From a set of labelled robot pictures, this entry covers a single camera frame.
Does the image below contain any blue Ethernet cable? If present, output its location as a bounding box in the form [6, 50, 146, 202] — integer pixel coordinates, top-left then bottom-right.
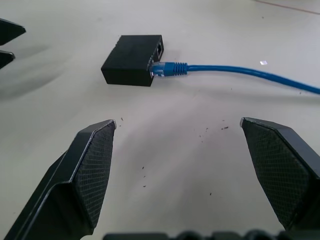
[150, 60, 320, 95]

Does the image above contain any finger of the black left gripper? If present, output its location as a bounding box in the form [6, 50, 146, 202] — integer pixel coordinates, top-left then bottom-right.
[0, 17, 27, 47]
[0, 49, 16, 70]

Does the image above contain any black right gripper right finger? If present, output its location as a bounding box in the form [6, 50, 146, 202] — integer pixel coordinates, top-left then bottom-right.
[239, 116, 320, 235]

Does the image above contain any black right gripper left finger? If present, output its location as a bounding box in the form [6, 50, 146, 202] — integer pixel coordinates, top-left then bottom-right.
[6, 119, 118, 240]

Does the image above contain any black network adapter box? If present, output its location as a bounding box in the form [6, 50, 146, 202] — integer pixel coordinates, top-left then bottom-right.
[100, 34, 165, 88]

